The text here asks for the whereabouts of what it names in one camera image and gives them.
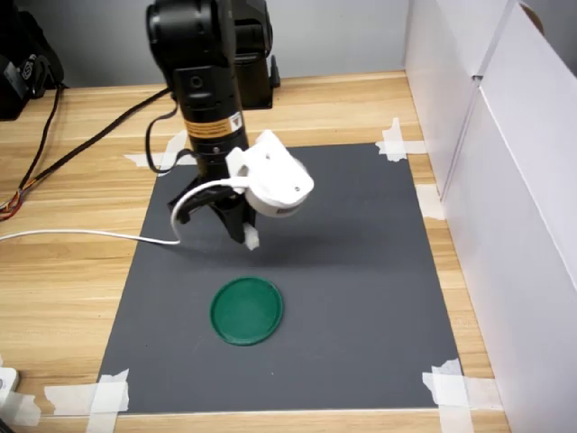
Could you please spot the white partition panel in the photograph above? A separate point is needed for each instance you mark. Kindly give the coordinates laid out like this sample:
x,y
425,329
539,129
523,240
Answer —
x,y
527,225
442,67

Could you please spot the dark grey mat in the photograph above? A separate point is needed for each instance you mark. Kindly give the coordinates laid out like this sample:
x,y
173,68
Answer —
x,y
338,293

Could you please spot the round green lid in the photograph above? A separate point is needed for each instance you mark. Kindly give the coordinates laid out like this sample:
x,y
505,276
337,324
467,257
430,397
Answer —
x,y
247,311

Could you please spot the small white plastic terminal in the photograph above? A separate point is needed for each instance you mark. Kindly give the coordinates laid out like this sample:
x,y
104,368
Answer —
x,y
253,238

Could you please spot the small white bracket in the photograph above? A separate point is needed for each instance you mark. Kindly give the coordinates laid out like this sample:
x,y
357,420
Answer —
x,y
6,383

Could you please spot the white tape piece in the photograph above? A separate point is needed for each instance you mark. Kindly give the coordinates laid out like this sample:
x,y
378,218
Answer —
x,y
24,408
451,392
430,203
106,397
396,146
175,144

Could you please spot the black bag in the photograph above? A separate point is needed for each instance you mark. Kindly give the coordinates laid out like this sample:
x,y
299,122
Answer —
x,y
22,99

